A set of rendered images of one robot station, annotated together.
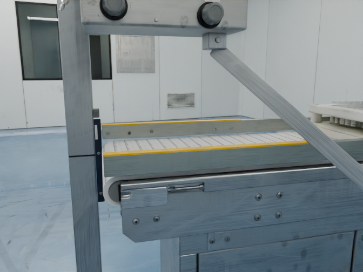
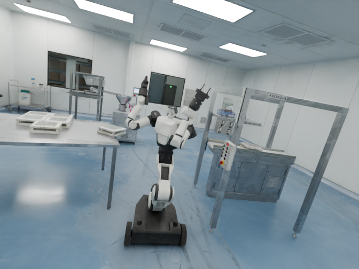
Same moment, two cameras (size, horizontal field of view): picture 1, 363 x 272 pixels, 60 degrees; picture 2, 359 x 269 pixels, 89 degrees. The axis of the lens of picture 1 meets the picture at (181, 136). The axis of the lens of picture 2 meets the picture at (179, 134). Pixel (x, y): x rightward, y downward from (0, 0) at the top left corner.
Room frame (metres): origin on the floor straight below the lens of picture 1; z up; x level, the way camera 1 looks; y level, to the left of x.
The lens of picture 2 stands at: (-2.05, 0.41, 1.48)
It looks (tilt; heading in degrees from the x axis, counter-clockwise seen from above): 13 degrees down; 5
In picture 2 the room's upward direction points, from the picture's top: 11 degrees clockwise
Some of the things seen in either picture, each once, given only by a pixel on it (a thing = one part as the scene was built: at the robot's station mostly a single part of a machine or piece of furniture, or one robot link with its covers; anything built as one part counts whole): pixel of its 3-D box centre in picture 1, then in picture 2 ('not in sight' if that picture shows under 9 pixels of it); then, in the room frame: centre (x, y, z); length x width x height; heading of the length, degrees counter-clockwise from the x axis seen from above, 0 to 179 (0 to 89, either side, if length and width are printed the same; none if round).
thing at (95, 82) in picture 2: not in sight; (96, 104); (2.52, 3.07, 0.75); 1.43 x 1.06 x 1.50; 112
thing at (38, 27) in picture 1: (67, 43); (166, 90); (5.22, 1.83, 1.43); 1.38 x 0.01 x 1.16; 112
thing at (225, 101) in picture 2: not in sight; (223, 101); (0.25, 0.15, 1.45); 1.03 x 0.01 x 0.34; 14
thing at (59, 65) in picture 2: not in sight; (70, 72); (3.94, 4.95, 1.43); 1.32 x 0.01 x 1.11; 112
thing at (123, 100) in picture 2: not in sight; (125, 103); (2.35, 2.23, 0.95); 0.49 x 0.36 x 0.37; 112
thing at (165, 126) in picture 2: not in sight; (171, 131); (-0.25, 0.64, 1.08); 0.34 x 0.30 x 0.36; 60
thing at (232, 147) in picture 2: not in sight; (227, 155); (-0.28, 0.04, 0.96); 0.17 x 0.06 x 0.26; 14
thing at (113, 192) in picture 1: (115, 167); not in sight; (0.58, 0.13, 0.79); 0.27 x 0.03 x 0.03; 14
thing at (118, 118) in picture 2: not in sight; (125, 126); (2.32, 2.16, 0.38); 0.63 x 0.57 x 0.76; 112
